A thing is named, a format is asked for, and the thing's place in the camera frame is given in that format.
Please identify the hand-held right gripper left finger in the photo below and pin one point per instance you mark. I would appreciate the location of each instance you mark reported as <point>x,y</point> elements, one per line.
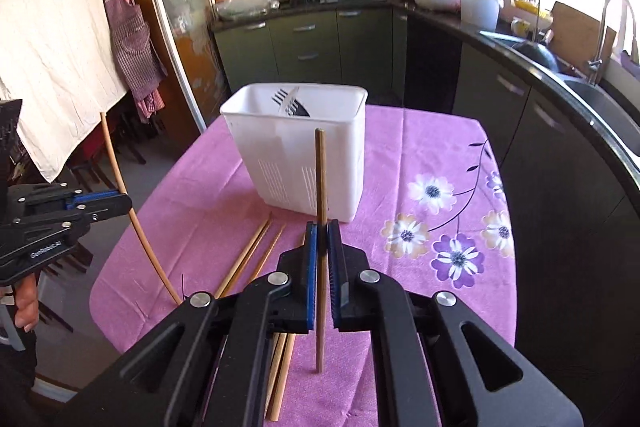
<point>311,277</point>

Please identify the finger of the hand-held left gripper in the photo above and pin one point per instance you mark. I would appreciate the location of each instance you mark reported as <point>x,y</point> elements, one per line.
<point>112,207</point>
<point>95,198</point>

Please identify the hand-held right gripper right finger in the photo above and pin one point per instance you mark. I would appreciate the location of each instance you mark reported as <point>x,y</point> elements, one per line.
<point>335,277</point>

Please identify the wooden chopstick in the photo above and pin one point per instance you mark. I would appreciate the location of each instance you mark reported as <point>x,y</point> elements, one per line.
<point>271,377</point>
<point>120,187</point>
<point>320,177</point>
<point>248,259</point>
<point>267,253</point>
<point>283,377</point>

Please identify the bundle of wooden chopsticks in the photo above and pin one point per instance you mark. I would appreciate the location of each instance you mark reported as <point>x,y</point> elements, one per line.
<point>241,256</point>

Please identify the white plastic utensil holder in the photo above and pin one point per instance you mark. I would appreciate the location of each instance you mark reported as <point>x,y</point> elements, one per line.
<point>280,147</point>

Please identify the person's left hand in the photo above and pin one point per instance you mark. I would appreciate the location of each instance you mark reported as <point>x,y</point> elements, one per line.
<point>26,307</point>

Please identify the pink floral tablecloth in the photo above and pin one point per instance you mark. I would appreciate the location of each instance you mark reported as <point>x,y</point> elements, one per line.
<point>425,147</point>

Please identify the checkered purple apron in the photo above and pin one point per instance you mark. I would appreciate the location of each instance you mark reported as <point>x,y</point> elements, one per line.
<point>130,37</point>

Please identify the white hanging cloth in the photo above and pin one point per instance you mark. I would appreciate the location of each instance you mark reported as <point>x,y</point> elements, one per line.
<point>55,32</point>

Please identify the sliding glass door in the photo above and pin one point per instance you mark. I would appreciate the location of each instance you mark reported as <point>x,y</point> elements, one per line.
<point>185,32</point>

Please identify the green base cabinets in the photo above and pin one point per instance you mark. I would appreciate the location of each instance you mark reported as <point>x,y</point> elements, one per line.
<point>295,47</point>

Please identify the dark side base cabinets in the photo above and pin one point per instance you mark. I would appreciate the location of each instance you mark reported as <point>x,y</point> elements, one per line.
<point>530,147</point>

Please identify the plastic-wrapped dishes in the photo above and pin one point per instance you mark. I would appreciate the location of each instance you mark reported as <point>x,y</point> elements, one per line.
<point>240,7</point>

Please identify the dark stone countertop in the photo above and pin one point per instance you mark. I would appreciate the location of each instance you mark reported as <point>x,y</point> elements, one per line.
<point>440,16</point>

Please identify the black pan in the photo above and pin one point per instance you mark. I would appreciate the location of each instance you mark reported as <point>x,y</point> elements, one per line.
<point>537,54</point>

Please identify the white plastic bucket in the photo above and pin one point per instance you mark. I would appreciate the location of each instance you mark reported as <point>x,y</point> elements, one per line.
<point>479,9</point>

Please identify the yellow cup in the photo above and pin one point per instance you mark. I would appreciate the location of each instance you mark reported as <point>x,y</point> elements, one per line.
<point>520,27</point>

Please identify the kitchen sink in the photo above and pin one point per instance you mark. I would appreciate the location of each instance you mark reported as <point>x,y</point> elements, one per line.
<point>605,107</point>

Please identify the thin steel faucet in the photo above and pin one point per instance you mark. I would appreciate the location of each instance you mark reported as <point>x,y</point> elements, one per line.
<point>536,14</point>

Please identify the yellow plastic tray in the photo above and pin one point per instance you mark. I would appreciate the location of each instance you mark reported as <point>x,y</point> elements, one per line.
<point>530,7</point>

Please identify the wooden cutting board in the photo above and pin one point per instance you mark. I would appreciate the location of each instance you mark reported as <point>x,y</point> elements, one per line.
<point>580,37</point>

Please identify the tall steel faucet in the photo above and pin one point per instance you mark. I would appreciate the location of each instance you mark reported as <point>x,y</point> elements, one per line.
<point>597,42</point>

